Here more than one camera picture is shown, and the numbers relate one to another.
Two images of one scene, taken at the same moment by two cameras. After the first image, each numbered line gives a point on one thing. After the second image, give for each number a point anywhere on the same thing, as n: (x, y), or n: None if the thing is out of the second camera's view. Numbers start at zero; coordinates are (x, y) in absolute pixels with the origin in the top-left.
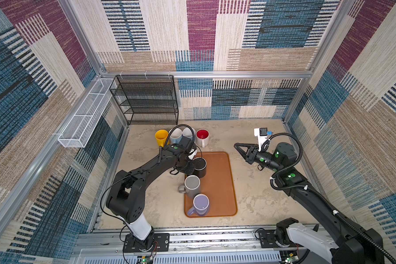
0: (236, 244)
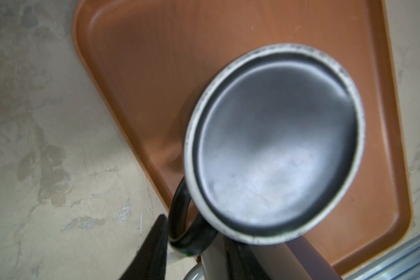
0: (413, 261)
